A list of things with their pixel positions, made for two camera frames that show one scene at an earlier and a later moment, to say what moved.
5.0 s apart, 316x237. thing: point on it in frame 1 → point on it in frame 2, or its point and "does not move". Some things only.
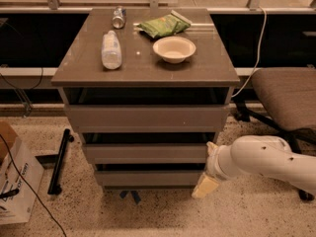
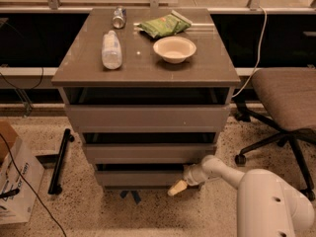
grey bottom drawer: x=148 y=177 does not move
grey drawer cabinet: x=148 y=89 does not move
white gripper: x=213 y=164 → x=191 y=177
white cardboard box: x=16 y=197 does not move
